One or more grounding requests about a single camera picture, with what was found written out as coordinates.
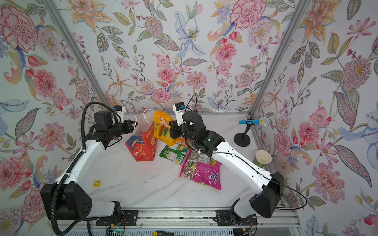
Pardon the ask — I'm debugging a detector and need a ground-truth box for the red white paper bag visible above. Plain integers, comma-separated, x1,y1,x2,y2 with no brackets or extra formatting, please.
125,109,158,162

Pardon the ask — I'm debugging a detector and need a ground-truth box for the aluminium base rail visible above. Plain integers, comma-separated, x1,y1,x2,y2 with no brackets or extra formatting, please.
47,207,302,229

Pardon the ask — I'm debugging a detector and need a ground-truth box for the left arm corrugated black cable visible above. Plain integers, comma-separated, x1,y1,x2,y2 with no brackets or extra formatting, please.
49,101,114,236

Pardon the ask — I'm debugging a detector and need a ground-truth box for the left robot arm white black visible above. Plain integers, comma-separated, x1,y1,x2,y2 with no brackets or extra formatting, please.
40,111,138,223

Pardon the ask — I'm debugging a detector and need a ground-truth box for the green snack pack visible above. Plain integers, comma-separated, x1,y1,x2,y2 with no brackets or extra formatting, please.
159,144,188,164

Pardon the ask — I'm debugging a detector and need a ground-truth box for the large pink candy bag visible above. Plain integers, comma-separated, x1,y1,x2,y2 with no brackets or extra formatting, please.
179,150,221,190

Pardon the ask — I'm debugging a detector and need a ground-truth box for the blue microphone on stand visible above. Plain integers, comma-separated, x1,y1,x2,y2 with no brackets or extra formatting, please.
234,117,270,147

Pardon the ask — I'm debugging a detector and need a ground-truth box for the small yellow square tag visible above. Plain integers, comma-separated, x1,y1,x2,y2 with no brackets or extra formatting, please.
93,181,101,187

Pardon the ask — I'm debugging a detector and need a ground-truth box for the yellow black screwdriver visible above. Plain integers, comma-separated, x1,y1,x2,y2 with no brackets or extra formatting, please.
153,231,184,236

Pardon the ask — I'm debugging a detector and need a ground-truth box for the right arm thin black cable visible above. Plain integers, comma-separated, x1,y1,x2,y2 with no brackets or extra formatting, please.
184,94,308,210

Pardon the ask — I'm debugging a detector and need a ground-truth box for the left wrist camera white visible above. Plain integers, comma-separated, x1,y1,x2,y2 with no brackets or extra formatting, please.
113,105,126,123

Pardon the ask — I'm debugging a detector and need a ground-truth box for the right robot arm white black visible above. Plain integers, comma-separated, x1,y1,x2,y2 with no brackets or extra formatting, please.
169,102,284,219

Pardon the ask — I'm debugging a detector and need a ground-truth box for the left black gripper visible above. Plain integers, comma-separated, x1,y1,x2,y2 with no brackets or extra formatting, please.
107,119,138,139

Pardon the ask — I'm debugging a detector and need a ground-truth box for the yellow snack bag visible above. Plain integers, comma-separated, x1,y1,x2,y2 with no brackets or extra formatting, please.
153,111,184,146

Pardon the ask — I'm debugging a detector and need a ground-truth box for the green paper cup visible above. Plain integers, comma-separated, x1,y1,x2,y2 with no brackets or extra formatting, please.
253,150,272,168

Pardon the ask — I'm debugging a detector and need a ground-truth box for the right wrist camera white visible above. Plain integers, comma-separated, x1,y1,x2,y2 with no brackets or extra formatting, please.
172,102,186,123

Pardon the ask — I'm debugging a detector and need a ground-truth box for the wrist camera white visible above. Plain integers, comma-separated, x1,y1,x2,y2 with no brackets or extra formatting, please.
113,105,126,123
172,102,186,123

